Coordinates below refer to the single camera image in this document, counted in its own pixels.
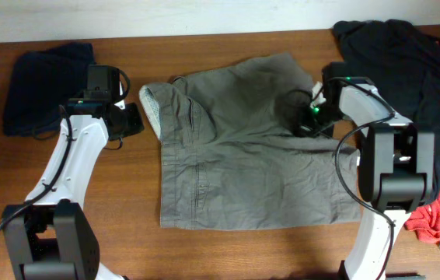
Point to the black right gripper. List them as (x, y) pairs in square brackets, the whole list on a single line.
[(303, 127)]

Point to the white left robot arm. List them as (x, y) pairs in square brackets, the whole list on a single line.
[(48, 236)]

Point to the black t-shirt with white print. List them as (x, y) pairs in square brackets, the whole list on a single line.
[(404, 64)]

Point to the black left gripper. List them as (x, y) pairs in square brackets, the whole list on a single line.
[(136, 123)]

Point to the folded dark navy garment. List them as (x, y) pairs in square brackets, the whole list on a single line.
[(40, 82)]

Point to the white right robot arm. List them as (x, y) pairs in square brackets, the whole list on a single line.
[(395, 166)]

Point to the grey shorts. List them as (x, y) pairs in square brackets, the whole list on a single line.
[(230, 158)]

